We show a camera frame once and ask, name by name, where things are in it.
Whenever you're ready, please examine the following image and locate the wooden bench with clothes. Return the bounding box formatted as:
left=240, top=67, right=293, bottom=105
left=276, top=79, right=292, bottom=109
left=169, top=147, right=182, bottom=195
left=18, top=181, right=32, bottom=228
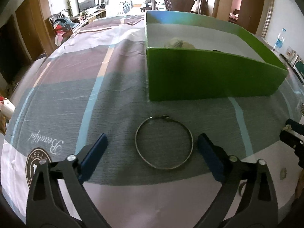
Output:
left=49, top=9, right=80, bottom=46

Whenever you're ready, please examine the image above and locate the silver chain pendant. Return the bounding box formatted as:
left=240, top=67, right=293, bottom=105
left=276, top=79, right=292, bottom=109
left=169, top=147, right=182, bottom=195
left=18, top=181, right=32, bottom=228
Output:
left=164, top=38, right=196, bottom=49

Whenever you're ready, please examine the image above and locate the plaid bed sheet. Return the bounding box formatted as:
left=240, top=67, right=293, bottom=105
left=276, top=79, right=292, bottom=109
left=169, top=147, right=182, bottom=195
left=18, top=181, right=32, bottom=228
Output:
left=1, top=15, right=303, bottom=227

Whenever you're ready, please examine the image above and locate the small gold charm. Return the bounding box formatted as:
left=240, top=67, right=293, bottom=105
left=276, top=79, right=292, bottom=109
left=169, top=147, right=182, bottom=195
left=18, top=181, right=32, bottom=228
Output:
left=280, top=167, right=287, bottom=181

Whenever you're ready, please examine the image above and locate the silver bangle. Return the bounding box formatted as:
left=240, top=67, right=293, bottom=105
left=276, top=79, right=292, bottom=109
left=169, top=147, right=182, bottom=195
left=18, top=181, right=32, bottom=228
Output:
left=135, top=115, right=194, bottom=171

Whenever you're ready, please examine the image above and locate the plastic water bottle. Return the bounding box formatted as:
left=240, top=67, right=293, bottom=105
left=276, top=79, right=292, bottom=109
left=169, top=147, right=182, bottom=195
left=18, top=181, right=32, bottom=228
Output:
left=274, top=28, right=286, bottom=51

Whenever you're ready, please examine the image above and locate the green cardboard box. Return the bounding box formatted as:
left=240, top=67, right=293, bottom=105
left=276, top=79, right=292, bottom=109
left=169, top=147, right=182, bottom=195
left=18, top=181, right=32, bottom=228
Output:
left=145, top=11, right=288, bottom=101

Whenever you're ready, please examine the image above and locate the green book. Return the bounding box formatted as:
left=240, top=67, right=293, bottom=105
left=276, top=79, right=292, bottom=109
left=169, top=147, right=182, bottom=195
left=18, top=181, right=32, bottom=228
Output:
left=293, top=61, right=304, bottom=82

